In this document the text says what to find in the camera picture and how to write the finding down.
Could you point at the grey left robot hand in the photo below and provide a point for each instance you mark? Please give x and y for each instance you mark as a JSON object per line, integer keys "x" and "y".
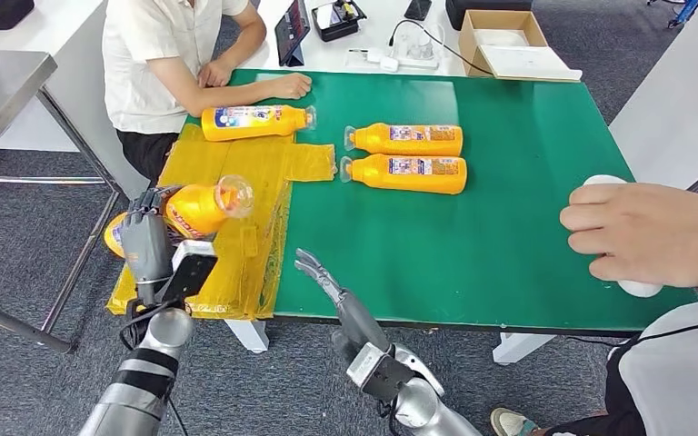
{"x": 144, "y": 247}

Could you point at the person's right hand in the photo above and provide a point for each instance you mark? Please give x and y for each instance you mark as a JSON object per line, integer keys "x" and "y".
{"x": 293, "y": 86}
{"x": 650, "y": 234}

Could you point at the person's left hand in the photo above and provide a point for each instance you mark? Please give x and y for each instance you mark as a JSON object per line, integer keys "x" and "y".
{"x": 213, "y": 72}

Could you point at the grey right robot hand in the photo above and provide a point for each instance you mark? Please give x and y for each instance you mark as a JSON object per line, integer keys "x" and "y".
{"x": 361, "y": 319}

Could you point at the round white black controller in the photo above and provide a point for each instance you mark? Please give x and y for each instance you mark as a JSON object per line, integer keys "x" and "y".
{"x": 641, "y": 290}

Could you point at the orange detergent bottle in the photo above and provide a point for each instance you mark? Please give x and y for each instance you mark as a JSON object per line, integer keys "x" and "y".
{"x": 234, "y": 125}
{"x": 373, "y": 176}
{"x": 201, "y": 210}
{"x": 376, "y": 141}

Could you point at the person's left forearm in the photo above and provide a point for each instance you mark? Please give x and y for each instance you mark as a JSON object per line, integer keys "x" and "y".
{"x": 249, "y": 45}

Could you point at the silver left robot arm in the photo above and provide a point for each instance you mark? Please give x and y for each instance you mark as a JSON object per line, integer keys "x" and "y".
{"x": 138, "y": 385}

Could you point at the person's right forearm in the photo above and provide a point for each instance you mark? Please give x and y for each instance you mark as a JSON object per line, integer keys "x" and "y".
{"x": 231, "y": 99}

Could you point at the black tablet on stand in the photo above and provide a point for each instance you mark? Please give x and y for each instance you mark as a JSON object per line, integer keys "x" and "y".
{"x": 290, "y": 33}

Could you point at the person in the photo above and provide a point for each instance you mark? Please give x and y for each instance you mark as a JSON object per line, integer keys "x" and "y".
{"x": 680, "y": 373}
{"x": 144, "y": 60}

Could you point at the black tray with small items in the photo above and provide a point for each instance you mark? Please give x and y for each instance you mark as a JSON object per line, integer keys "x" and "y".
{"x": 337, "y": 21}

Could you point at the white charger plug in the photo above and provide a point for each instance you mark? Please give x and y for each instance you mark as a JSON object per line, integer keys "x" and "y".
{"x": 389, "y": 64}

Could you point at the white table leg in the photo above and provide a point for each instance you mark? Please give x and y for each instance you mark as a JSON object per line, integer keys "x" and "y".
{"x": 249, "y": 337}
{"x": 520, "y": 349}

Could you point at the white table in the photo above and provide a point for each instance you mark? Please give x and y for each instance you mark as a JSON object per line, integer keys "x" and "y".
{"x": 84, "y": 75}
{"x": 668, "y": 120}

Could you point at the yellow taped cardboard sheet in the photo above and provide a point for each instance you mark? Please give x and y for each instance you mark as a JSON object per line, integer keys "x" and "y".
{"x": 252, "y": 198}

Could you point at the white power strip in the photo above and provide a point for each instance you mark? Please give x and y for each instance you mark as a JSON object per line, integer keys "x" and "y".
{"x": 412, "y": 61}

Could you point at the black smartphone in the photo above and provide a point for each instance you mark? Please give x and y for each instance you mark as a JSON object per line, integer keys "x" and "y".
{"x": 417, "y": 9}

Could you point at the brown cardboard box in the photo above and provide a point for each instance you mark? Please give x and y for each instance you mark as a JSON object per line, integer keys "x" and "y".
{"x": 468, "y": 43}

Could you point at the white flat box lid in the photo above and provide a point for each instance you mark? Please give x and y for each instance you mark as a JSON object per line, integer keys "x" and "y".
{"x": 529, "y": 64}

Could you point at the steel table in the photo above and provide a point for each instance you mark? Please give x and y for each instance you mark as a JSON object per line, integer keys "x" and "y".
{"x": 0, "y": 81}

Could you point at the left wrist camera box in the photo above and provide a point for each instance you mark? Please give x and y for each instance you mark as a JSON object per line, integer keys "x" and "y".
{"x": 189, "y": 271}

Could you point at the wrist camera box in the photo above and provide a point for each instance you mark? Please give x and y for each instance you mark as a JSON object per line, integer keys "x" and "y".
{"x": 379, "y": 373}
{"x": 189, "y": 271}

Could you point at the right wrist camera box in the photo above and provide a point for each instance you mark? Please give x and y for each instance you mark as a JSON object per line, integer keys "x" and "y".
{"x": 379, "y": 373}

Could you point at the blue metal cart frame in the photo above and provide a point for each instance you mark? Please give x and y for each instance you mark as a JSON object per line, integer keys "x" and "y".
{"x": 686, "y": 12}

